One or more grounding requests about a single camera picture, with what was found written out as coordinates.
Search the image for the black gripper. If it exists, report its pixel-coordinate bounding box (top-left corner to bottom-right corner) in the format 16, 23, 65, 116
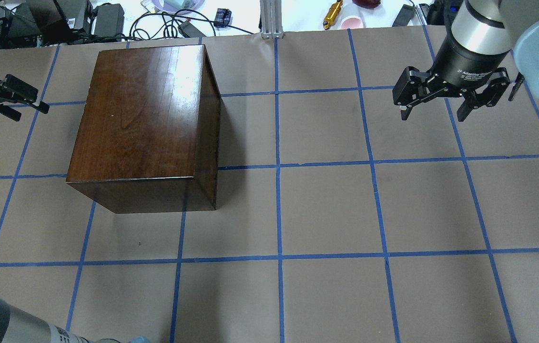
393, 36, 510, 122

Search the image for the dark wooden drawer cabinet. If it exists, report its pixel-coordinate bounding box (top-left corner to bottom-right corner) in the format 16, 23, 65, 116
65, 45, 222, 213

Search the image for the black power adapter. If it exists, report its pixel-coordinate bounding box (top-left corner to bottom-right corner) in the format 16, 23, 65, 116
93, 3, 125, 40

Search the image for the pink cup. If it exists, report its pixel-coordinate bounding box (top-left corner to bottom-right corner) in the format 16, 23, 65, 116
338, 15, 365, 30

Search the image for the gold metal cylinder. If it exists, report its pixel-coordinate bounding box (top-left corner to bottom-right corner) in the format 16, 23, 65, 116
322, 0, 343, 30

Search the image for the purple plate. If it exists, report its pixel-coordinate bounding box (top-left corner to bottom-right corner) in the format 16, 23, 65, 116
152, 0, 205, 13

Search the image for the aluminium frame post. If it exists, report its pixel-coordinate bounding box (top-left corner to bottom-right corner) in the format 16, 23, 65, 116
260, 0, 284, 40

